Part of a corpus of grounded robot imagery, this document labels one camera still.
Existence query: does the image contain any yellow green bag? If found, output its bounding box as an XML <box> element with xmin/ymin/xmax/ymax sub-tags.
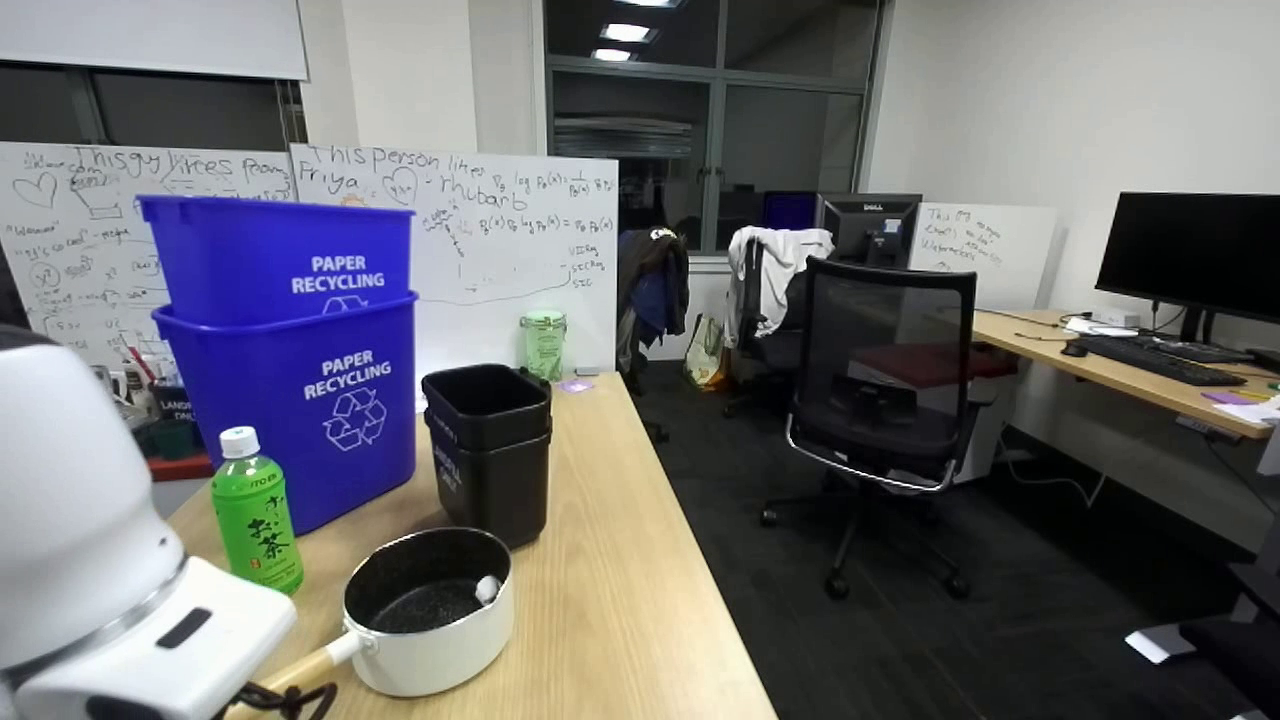
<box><xmin>685</xmin><ymin>312</ymin><xmax>736</xmax><ymax>396</ymax></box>

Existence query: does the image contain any dark jacket on chair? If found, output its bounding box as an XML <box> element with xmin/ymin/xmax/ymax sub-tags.
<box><xmin>618</xmin><ymin>224</ymin><xmax>692</xmax><ymax>369</ymax></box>

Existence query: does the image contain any green wipes canister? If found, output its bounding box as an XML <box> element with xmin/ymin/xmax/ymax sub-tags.
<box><xmin>518</xmin><ymin>306</ymin><xmax>572</xmax><ymax>387</ymax></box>

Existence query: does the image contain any white jacket on chair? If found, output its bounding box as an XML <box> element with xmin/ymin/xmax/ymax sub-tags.
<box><xmin>723</xmin><ymin>224</ymin><xmax>842</xmax><ymax>339</ymax></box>

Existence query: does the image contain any whiteboard with rhubarb writing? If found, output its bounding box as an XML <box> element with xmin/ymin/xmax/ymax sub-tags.
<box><xmin>288</xmin><ymin>141</ymin><xmax>623</xmax><ymax>380</ymax></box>

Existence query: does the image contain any black mesh office chair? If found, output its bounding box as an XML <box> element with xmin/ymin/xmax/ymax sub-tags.
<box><xmin>755</xmin><ymin>257</ymin><xmax>986</xmax><ymax>602</ymax></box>

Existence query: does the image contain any small dark computer monitor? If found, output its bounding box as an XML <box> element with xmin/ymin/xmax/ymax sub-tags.
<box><xmin>815</xmin><ymin>192</ymin><xmax>925</xmax><ymax>273</ymax></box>

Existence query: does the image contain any blue paper recycling bin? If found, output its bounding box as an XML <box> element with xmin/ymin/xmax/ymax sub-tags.
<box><xmin>152</xmin><ymin>290</ymin><xmax>425</xmax><ymax>536</ymax></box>
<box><xmin>136</xmin><ymin>192</ymin><xmax>422</xmax><ymax>326</ymax></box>

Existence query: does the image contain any small whiteboard with notes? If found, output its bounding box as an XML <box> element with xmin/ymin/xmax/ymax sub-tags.
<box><xmin>908</xmin><ymin>198</ymin><xmax>1065</xmax><ymax>314</ymax></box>

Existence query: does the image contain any green tea bottle white cap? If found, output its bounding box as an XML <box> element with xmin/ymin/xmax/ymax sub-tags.
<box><xmin>207</xmin><ymin>423</ymin><xmax>307</xmax><ymax>597</ymax></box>

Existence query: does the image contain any wooden office desk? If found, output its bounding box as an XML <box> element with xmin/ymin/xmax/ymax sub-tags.
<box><xmin>971</xmin><ymin>306</ymin><xmax>1280</xmax><ymax>449</ymax></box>

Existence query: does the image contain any black keyboard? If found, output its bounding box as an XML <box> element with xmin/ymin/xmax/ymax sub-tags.
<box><xmin>1060</xmin><ymin>332</ymin><xmax>1252</xmax><ymax>391</ymax></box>

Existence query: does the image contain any large black computer monitor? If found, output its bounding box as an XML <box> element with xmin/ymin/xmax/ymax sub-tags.
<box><xmin>1094</xmin><ymin>187</ymin><xmax>1280</xmax><ymax>348</ymax></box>

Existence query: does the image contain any whiteboard with handwriting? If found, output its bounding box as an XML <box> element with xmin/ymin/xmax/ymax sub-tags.
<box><xmin>0</xmin><ymin>134</ymin><xmax>300</xmax><ymax>385</ymax></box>

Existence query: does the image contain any white roller blind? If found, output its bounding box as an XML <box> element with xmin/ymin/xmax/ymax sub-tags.
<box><xmin>0</xmin><ymin>0</ymin><xmax>311</xmax><ymax>84</ymax></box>

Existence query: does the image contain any white saucepan wooden handle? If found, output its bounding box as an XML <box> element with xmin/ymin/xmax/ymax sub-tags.
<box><xmin>254</xmin><ymin>523</ymin><xmax>518</xmax><ymax>702</ymax></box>

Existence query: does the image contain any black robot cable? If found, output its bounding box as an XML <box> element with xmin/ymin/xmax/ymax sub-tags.
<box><xmin>215</xmin><ymin>680</ymin><xmax>341</xmax><ymax>720</ymax></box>

